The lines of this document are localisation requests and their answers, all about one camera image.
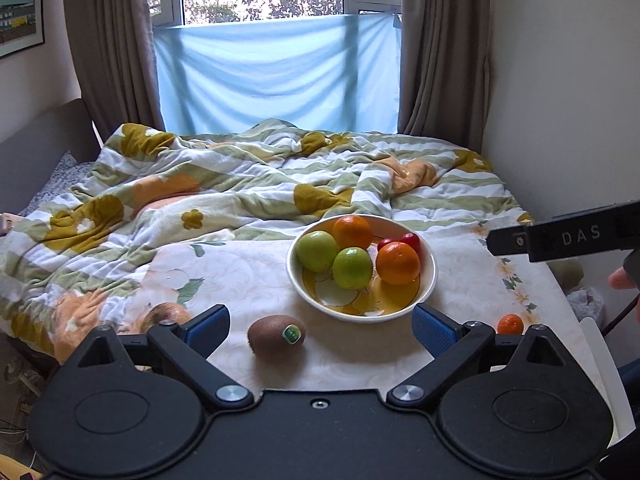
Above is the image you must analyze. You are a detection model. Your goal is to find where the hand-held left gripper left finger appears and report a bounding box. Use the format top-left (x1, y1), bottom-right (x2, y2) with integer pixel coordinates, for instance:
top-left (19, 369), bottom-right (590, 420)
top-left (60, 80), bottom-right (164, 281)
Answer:
top-left (67, 304), bottom-right (256, 410)

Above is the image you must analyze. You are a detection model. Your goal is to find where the grey padded bed board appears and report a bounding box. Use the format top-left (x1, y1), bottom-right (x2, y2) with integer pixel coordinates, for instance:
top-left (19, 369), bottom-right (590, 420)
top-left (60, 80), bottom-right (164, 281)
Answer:
top-left (0, 97), bottom-right (101, 216)

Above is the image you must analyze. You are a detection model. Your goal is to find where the white ceramic bowl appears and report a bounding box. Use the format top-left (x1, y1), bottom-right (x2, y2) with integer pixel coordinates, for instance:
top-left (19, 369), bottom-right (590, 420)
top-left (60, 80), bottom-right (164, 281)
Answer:
top-left (286, 214), bottom-right (439, 323)

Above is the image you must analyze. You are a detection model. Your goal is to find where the green apple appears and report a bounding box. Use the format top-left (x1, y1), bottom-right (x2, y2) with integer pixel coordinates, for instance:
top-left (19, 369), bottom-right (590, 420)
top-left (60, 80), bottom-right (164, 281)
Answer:
top-left (332, 247), bottom-right (374, 290)
top-left (296, 230), bottom-right (340, 273)

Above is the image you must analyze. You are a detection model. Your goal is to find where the green striped floral blanket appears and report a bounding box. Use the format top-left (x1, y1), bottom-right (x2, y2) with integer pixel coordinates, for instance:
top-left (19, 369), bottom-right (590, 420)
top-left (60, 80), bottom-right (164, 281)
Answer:
top-left (0, 119), bottom-right (585, 366)

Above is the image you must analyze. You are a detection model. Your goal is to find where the large orange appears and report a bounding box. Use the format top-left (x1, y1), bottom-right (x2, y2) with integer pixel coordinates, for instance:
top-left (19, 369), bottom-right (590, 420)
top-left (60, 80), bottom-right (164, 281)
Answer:
top-left (376, 242), bottom-right (421, 286)

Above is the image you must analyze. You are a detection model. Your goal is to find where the light blue window cloth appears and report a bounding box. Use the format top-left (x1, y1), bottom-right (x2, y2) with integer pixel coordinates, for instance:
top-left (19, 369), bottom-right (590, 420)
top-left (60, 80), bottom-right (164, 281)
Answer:
top-left (152, 11), bottom-right (403, 136)

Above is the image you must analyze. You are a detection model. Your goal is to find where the framed wall picture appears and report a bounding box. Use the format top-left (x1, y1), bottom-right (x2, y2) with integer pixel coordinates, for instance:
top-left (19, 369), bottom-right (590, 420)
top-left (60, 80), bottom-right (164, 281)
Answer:
top-left (0, 0), bottom-right (46, 58)

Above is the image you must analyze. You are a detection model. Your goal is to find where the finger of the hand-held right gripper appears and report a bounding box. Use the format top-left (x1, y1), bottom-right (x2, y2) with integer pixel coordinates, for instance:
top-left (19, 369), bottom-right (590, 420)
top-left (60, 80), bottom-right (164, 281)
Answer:
top-left (487, 222), bottom-right (531, 257)

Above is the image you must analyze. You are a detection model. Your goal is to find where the crumpled plastic bag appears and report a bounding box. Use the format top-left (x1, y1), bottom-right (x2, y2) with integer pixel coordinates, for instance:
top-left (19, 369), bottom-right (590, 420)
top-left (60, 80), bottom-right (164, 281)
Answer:
top-left (567, 287), bottom-right (608, 328)

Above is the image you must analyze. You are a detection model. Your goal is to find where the person's right hand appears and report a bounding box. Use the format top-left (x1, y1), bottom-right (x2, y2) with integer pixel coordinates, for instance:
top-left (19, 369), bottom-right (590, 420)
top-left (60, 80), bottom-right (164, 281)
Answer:
top-left (609, 266), bottom-right (640, 292)

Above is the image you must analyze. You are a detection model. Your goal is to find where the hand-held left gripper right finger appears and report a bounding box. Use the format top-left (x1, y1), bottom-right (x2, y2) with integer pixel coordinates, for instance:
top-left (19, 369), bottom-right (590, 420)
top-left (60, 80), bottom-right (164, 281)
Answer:
top-left (387, 302), bottom-right (576, 408)

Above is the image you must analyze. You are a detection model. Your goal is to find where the person's leg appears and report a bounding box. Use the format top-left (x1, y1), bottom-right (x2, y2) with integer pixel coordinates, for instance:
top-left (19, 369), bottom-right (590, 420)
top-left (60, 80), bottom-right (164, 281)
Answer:
top-left (618, 360), bottom-right (640, 401)

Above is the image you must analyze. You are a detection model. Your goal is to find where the brown curtain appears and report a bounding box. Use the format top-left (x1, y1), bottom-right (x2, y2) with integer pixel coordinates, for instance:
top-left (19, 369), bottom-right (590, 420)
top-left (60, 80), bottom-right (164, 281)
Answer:
top-left (397, 0), bottom-right (493, 153)
top-left (62, 0), bottom-right (166, 141)

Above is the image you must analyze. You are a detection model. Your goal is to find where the black cable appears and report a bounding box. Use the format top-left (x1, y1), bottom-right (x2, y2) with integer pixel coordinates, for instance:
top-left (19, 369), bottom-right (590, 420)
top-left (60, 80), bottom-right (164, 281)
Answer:
top-left (600, 291), bottom-right (640, 337)

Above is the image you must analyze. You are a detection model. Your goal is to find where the white floral tablecloth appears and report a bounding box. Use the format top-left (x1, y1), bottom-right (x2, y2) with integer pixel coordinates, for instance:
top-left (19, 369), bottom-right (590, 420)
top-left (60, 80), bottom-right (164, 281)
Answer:
top-left (115, 220), bottom-right (608, 396)

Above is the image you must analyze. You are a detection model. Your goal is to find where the small mandarin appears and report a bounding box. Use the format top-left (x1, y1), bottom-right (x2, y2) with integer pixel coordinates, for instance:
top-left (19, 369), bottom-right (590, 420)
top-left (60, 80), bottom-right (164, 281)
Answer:
top-left (497, 313), bottom-right (525, 336)

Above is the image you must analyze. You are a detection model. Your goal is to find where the dotted grey bed sheet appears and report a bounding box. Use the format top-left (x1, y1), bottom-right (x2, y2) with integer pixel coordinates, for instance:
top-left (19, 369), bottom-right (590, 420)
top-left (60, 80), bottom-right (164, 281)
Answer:
top-left (17, 152), bottom-right (103, 216)

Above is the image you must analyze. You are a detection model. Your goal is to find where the brown kiwi with sticker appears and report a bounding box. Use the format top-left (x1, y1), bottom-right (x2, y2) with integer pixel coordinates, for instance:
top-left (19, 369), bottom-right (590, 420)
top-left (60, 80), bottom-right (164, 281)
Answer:
top-left (247, 314), bottom-right (306, 356)

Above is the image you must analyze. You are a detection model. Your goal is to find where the medium orange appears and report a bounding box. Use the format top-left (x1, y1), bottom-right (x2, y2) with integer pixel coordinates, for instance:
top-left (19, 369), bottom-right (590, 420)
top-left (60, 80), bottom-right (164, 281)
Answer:
top-left (332, 215), bottom-right (374, 251)

